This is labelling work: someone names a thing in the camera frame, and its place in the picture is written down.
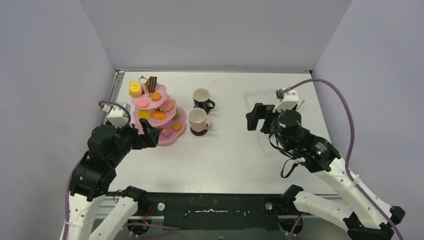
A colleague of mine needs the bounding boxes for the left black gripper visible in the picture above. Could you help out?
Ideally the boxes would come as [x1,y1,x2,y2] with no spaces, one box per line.
[110,116,162,164]

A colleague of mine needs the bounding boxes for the pink green cube cake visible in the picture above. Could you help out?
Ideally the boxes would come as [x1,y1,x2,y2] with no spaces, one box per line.
[160,130,172,139]

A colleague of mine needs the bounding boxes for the orange flower cookie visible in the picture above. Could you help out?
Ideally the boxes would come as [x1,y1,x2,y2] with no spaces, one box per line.
[152,111,167,121]

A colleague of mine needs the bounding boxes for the yellow round cake slice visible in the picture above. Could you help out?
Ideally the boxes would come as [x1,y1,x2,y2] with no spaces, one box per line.
[137,109,151,120]

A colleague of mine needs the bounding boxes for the orange round macaron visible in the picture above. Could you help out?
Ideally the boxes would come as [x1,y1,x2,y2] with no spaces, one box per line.
[172,122,183,131]

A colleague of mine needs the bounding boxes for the pink round macaron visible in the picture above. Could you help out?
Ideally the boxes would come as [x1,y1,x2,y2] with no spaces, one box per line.
[137,99,150,109]

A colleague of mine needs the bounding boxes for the orange scalloped cookie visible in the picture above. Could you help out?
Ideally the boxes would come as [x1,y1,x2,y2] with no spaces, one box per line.
[149,91,162,101]

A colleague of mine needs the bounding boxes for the yellow swirl roll cake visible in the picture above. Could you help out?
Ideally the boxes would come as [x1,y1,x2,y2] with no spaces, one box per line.
[128,81,144,98]

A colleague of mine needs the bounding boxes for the pink teacup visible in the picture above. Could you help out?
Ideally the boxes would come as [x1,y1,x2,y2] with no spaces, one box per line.
[188,107,213,132]

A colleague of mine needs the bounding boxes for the chocolate layered cake slice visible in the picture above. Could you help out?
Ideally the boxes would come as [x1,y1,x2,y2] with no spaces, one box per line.
[144,76,158,93]

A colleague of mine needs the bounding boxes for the dark wooden coaster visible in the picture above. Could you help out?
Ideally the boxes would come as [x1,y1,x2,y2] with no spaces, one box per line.
[190,128,208,137]

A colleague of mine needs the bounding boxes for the black mug white inside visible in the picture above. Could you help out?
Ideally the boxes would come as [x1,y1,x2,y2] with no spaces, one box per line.
[192,88,216,114]

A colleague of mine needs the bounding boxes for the metal serving tongs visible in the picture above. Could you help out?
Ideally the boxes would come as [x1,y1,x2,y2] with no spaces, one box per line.
[296,100,305,111]

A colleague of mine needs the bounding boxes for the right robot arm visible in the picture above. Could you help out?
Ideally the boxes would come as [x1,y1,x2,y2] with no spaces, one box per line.
[246,103,406,240]

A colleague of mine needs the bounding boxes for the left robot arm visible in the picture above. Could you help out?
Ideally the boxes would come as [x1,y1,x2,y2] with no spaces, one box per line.
[60,118,161,240]

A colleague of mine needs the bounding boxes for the clear plastic tray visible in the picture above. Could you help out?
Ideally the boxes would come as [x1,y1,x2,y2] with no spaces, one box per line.
[243,86,319,158]

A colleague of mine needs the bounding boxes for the pink three-tier cake stand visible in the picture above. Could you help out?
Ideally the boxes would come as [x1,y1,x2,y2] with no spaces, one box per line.
[129,76,187,145]

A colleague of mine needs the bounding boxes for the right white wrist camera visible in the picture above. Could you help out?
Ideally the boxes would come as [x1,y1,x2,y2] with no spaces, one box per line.
[272,87,300,113]

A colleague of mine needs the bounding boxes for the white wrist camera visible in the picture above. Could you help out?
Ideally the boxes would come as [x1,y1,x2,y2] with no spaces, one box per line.
[272,87,300,113]
[105,102,131,128]

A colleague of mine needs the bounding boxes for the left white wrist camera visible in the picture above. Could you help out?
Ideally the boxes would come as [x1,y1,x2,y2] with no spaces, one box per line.
[105,102,131,128]

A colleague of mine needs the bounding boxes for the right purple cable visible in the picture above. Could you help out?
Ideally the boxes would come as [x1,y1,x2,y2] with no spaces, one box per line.
[276,78,405,240]

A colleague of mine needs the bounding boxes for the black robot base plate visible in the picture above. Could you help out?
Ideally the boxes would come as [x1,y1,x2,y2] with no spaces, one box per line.
[127,192,300,231]

